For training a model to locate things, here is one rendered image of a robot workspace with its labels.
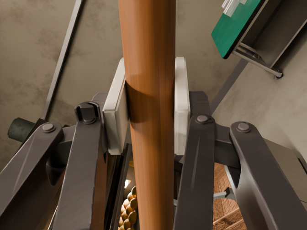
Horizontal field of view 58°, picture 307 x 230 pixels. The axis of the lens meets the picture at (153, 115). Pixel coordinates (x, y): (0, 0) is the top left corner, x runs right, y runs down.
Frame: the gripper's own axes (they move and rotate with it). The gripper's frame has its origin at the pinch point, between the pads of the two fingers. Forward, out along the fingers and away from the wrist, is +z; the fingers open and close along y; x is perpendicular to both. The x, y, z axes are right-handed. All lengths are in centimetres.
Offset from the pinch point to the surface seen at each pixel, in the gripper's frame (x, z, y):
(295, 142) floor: -153, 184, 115
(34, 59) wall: -141, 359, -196
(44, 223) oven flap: -121, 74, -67
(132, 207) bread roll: -163, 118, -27
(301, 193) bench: -141, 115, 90
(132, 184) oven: -171, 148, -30
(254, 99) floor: -169, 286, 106
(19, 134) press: -218, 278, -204
